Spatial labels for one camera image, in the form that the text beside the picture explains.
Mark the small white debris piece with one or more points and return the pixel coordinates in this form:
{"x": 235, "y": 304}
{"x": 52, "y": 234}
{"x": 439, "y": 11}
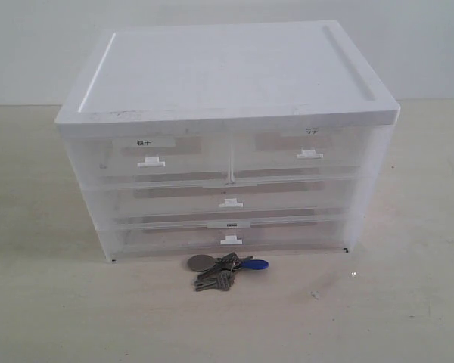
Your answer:
{"x": 316, "y": 294}

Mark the key bunch with blue tag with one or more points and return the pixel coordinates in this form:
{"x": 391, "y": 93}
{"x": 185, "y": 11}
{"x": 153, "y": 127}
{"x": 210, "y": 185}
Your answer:
{"x": 219, "y": 273}

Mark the clear top right drawer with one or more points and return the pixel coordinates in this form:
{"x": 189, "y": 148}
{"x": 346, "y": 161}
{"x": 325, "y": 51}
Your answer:
{"x": 312, "y": 148}

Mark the clear bottom wide drawer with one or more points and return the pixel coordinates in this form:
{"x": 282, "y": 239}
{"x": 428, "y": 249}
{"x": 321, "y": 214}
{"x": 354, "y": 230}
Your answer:
{"x": 323, "y": 234}

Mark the white plastic drawer cabinet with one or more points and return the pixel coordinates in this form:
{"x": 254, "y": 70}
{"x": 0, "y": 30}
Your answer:
{"x": 226, "y": 80}

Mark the clear top left drawer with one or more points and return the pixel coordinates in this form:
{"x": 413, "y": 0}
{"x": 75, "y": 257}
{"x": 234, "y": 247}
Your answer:
{"x": 148, "y": 155}

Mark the clear wide drawer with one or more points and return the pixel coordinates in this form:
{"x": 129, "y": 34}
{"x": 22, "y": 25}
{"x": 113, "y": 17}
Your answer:
{"x": 323, "y": 234}
{"x": 127, "y": 206}

